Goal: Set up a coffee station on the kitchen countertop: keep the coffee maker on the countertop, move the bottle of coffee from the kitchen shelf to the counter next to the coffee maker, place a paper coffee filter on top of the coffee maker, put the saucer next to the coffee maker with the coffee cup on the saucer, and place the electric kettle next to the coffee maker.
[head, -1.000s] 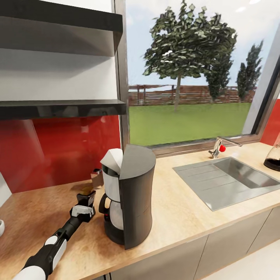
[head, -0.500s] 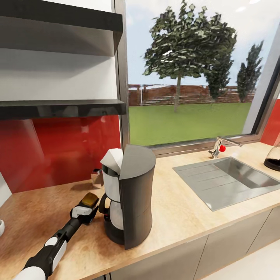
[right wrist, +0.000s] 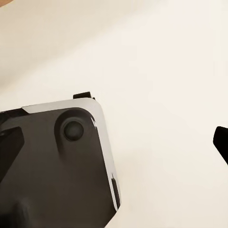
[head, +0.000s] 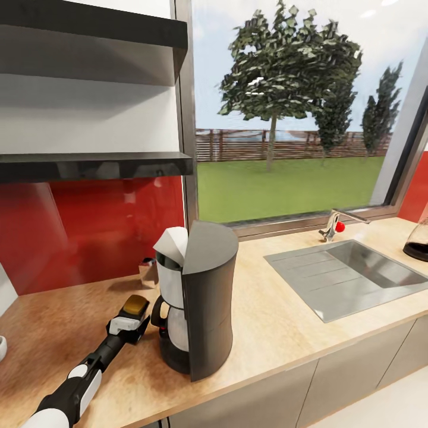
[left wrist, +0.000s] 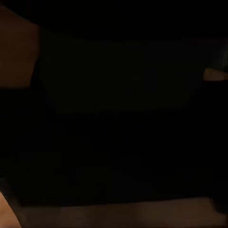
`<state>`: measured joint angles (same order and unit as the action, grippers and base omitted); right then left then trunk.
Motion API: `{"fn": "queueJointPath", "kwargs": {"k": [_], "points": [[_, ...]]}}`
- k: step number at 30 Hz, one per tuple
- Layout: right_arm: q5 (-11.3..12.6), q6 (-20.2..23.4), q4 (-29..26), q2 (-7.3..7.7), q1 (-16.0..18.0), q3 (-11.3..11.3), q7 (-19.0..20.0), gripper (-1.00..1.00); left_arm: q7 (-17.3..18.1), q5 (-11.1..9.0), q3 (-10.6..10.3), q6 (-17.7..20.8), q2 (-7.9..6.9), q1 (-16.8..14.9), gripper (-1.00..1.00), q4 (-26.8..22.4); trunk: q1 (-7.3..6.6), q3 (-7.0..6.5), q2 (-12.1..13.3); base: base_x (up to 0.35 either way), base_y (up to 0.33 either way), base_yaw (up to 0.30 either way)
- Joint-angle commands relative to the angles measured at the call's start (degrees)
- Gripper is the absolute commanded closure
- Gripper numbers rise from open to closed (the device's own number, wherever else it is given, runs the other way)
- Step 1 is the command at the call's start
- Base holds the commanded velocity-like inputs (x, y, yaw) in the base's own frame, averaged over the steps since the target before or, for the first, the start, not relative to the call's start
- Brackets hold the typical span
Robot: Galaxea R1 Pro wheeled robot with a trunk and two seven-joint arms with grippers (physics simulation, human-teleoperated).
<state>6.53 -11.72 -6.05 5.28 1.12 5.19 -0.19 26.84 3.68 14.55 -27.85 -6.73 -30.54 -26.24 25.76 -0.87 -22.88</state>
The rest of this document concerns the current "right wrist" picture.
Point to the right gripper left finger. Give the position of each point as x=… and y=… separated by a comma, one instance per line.
x=11, y=143

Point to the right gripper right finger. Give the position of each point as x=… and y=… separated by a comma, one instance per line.
x=220, y=140

